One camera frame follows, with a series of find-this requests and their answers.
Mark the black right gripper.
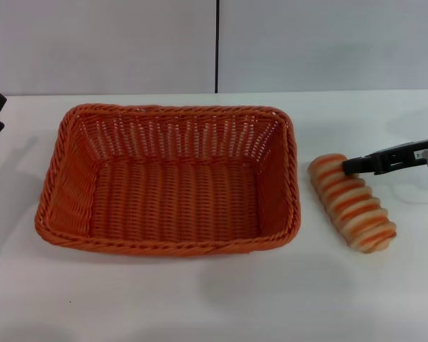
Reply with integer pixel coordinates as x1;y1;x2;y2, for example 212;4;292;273
342;136;428;176

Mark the striped orange cream bread loaf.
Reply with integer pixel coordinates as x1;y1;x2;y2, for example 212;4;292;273
307;152;398;254

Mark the orange woven plastic basket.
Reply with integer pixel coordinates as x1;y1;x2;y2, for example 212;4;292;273
34;103;303;257

